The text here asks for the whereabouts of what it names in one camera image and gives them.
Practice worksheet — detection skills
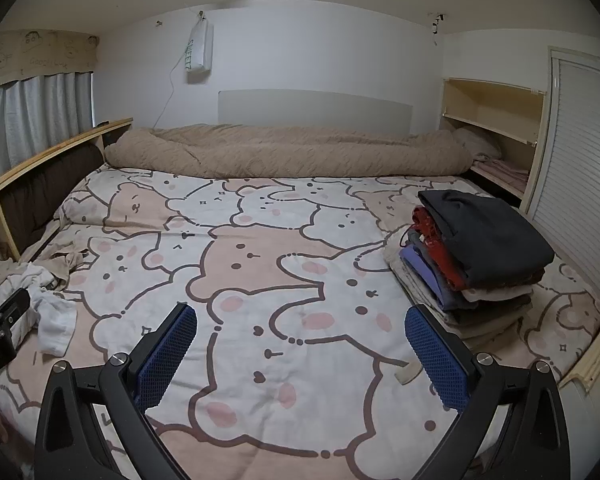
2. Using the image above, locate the beige crumpled garment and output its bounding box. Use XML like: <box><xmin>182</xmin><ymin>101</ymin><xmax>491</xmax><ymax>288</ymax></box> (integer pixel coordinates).
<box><xmin>20</xmin><ymin>240</ymin><xmax>98</xmax><ymax>291</ymax></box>

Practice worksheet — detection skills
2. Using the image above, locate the cream shelf cabinet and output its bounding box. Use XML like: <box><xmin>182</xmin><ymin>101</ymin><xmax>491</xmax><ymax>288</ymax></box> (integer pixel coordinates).
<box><xmin>439</xmin><ymin>77</ymin><xmax>548</xmax><ymax>206</ymax></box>

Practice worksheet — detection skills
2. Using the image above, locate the grey curtain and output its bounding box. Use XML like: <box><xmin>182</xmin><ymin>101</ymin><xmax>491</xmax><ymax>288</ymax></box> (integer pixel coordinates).
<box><xmin>0</xmin><ymin>71</ymin><xmax>95</xmax><ymax>196</ymax></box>

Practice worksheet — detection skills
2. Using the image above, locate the white crumpled garment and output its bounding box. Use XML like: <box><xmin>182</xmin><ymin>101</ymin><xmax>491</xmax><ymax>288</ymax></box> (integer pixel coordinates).
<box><xmin>20</xmin><ymin>262</ymin><xmax>78</xmax><ymax>356</ymax></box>

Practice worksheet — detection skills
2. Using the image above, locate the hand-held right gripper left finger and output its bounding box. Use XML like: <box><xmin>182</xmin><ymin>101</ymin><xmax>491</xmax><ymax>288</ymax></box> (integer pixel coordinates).
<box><xmin>34</xmin><ymin>302</ymin><xmax>198</xmax><ymax>480</ymax></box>

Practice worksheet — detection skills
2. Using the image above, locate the pink folded cloth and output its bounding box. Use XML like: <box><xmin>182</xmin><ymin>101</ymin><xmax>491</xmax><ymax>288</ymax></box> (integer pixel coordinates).
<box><xmin>472</xmin><ymin>155</ymin><xmax>530</xmax><ymax>181</ymax></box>

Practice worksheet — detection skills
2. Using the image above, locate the beige printed curtain valance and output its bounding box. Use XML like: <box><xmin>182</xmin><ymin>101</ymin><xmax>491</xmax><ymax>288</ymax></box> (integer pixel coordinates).
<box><xmin>0</xmin><ymin>30</ymin><xmax>101</xmax><ymax>92</ymax></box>

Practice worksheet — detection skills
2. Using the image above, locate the cartoon bear printed blanket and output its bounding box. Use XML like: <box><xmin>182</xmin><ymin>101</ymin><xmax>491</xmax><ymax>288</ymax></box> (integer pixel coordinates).
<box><xmin>0</xmin><ymin>165</ymin><xmax>600</xmax><ymax>480</ymax></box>

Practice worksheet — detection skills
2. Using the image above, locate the tan quilted duvet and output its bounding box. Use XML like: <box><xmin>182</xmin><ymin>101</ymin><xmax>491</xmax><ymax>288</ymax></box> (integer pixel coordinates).
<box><xmin>104</xmin><ymin>124</ymin><xmax>476</xmax><ymax>181</ymax></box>

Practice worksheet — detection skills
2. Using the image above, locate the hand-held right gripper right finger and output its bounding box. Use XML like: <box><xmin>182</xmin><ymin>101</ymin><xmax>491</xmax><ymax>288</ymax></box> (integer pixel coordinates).
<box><xmin>404</xmin><ymin>304</ymin><xmax>572</xmax><ymax>480</ymax></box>

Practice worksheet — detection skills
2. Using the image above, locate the black wall clip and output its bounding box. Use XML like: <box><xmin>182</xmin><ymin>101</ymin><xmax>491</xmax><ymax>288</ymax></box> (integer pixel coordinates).
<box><xmin>431</xmin><ymin>12</ymin><xmax>448</xmax><ymax>47</ymax></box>

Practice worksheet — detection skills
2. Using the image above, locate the white slatted shutter door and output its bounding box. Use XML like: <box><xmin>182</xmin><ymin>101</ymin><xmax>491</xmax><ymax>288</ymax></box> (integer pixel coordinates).
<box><xmin>525</xmin><ymin>45</ymin><xmax>600</xmax><ymax>306</ymax></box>

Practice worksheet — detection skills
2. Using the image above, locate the stack of folded clothes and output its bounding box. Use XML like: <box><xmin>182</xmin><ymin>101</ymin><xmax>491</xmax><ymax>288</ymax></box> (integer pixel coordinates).
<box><xmin>384</xmin><ymin>189</ymin><xmax>556</xmax><ymax>351</ymax></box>

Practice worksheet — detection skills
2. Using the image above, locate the thin white cord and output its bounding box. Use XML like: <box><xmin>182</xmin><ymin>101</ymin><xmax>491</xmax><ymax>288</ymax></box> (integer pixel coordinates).
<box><xmin>152</xmin><ymin>0</ymin><xmax>206</xmax><ymax>128</ymax></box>

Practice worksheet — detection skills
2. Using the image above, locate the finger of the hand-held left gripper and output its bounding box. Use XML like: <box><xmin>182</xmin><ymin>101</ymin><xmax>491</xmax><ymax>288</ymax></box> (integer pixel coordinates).
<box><xmin>0</xmin><ymin>287</ymin><xmax>32</xmax><ymax>335</ymax></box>

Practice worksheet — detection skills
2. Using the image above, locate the beige pillow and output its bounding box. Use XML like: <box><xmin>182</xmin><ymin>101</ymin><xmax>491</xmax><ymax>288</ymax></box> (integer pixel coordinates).
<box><xmin>452</xmin><ymin>127</ymin><xmax>502</xmax><ymax>158</ymax></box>

